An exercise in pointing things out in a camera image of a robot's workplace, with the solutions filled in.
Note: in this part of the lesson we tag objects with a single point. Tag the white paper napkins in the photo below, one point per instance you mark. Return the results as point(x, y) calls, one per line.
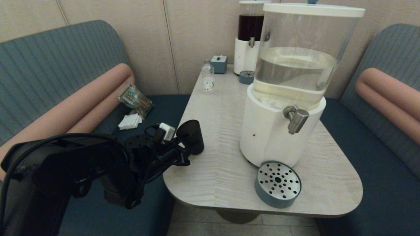
point(130, 122)

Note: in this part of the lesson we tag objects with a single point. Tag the small blue drip tray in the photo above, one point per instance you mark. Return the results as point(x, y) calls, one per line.
point(246, 78)

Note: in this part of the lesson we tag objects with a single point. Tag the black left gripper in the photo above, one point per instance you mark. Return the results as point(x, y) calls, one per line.
point(164, 154)

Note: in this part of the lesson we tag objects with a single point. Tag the clear water dispenser white base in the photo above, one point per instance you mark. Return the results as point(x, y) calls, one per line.
point(269, 131)

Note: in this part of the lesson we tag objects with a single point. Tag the pink bolster cushion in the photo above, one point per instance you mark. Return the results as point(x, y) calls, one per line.
point(390, 95)
point(82, 101)

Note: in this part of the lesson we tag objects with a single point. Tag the blue-grey tissue box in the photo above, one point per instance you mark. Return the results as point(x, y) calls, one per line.
point(219, 65)

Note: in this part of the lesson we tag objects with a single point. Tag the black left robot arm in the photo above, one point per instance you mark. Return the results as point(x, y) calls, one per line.
point(65, 170)

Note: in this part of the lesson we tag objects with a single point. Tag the small dispenser with dark drink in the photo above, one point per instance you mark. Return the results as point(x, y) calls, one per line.
point(244, 55)

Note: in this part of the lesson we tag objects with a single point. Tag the teal bench sofa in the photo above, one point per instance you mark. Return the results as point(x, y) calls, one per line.
point(49, 65)
point(377, 196)

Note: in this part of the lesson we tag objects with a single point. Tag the small metal dispenser tap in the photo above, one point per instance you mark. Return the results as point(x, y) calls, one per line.
point(251, 42)

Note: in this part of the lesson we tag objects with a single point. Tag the metal water dispenser tap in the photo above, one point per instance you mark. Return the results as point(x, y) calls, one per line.
point(296, 119)

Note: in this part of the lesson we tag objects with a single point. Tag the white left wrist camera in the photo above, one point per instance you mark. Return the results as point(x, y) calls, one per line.
point(166, 131)

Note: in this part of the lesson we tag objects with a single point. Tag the large blue perforated drip tray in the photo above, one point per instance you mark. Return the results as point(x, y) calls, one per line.
point(278, 180)

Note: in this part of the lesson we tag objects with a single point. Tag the clear plastic bottle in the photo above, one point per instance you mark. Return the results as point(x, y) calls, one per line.
point(208, 79)

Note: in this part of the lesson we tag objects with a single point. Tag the white water dispenser lid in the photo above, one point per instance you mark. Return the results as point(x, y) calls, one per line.
point(311, 9)

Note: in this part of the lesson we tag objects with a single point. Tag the clear snack packet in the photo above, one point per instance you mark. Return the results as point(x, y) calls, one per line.
point(134, 100)

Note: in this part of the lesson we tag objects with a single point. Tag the dark brown plastic cup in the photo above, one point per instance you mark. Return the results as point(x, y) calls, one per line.
point(193, 136)

